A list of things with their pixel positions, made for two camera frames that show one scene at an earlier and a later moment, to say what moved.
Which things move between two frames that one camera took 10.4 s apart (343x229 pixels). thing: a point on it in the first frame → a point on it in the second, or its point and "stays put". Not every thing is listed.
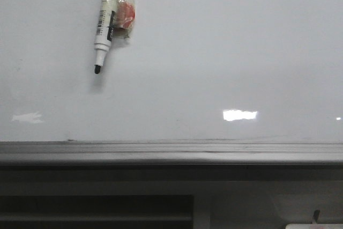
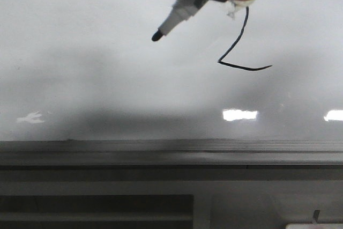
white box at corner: (314, 226) stays put
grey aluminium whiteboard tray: (170, 152) stays put
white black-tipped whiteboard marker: (103, 43) → (186, 5)
